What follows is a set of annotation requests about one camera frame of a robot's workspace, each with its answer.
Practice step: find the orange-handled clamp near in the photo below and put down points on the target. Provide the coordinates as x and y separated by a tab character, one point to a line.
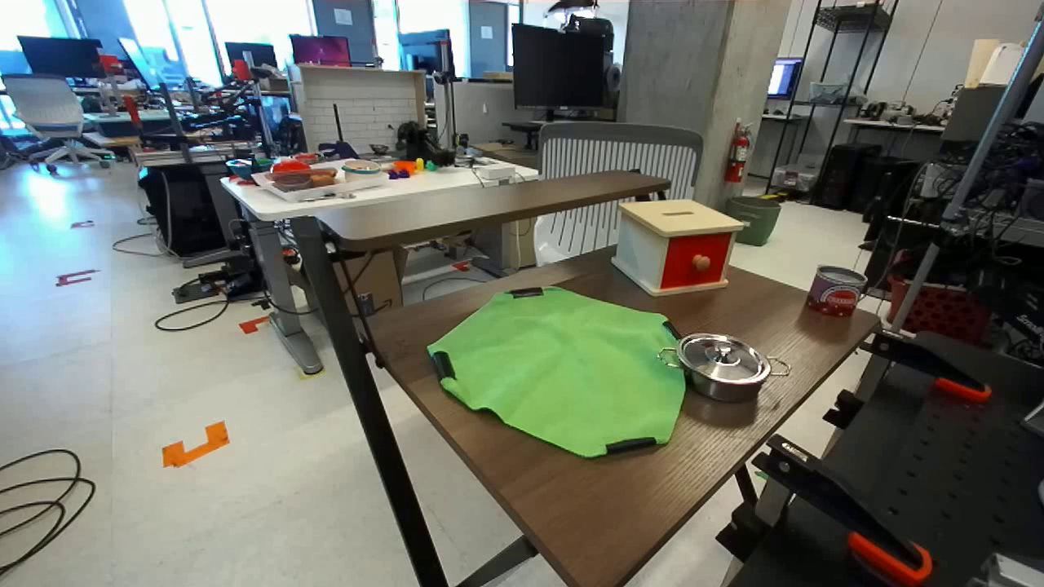
876	546

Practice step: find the red tin can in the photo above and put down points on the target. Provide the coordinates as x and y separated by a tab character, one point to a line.
832	291

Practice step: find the small steel pot with lid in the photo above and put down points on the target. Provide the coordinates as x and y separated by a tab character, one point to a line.
723	367

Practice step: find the dark wooden table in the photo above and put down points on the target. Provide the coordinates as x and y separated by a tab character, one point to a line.
592	521

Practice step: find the red fire extinguisher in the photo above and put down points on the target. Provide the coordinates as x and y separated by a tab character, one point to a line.
738	153

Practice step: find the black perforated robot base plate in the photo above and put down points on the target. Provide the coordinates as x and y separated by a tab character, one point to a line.
964	480

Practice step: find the orange-handled clamp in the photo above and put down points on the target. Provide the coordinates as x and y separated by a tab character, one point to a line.
876	546
945	372

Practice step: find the green cloth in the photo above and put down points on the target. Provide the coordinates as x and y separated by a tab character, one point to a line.
568	371

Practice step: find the orange-handled clamp far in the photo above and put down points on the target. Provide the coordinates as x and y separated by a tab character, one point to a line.
945	372

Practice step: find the white desk with clutter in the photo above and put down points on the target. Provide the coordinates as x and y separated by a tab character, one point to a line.
270	210

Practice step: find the grey white office chair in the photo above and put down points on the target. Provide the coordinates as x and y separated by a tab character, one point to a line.
596	149

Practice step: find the wooden box with red drawer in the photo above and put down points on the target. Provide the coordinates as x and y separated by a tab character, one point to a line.
672	247

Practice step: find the green bin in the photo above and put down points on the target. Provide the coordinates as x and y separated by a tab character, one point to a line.
756	212

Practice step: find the black computer monitor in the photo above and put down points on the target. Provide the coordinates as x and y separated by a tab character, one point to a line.
558	70

